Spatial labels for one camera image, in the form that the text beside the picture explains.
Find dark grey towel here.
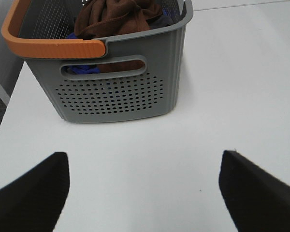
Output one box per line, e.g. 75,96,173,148
148,8,174,29

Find grey perforated laundry basket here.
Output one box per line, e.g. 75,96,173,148
1,0,194,124

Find brown towel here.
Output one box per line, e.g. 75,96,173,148
73,0,164,73

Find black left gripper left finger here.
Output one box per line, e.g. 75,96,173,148
0,152,70,232

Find orange basket handle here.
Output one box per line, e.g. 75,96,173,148
1,0,106,59

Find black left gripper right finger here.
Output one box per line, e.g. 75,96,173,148
218,150,290,232

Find blue towel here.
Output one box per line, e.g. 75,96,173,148
65,32,101,75

